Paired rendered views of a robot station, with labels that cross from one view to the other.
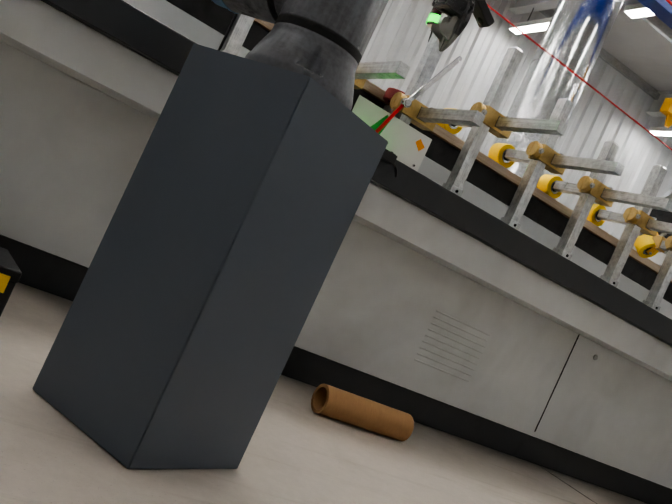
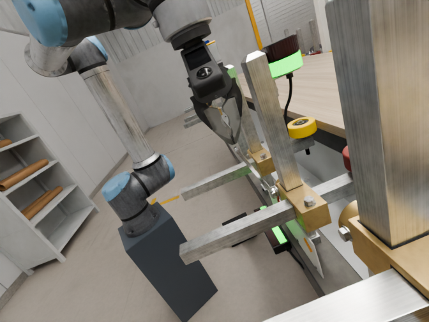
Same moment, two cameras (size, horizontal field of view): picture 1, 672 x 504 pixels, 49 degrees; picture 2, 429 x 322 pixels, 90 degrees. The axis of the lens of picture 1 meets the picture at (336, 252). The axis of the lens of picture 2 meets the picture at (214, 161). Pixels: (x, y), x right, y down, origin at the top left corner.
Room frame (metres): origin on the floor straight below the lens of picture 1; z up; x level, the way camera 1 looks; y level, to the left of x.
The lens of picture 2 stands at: (2.11, -0.40, 1.15)
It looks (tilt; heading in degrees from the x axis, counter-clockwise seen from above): 23 degrees down; 122
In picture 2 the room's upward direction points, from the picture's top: 25 degrees counter-clockwise
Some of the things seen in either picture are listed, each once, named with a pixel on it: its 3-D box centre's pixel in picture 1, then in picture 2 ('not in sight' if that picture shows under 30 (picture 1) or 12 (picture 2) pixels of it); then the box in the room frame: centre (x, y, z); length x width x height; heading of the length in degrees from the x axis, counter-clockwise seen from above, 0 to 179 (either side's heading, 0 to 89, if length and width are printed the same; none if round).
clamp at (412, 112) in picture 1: (413, 111); (300, 198); (2.03, -0.03, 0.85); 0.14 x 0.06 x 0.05; 120
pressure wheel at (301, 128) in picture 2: not in sight; (304, 137); (2.04, 0.24, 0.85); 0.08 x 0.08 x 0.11
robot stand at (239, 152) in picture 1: (215, 261); (170, 260); (1.21, 0.17, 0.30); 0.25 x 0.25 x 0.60; 56
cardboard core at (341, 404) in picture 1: (363, 413); not in sight; (2.04, -0.25, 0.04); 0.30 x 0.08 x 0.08; 120
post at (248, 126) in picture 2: not in sight; (253, 142); (1.90, 0.21, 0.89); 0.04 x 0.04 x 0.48; 30
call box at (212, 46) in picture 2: not in sight; (209, 55); (1.77, 0.43, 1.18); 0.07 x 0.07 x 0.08; 30
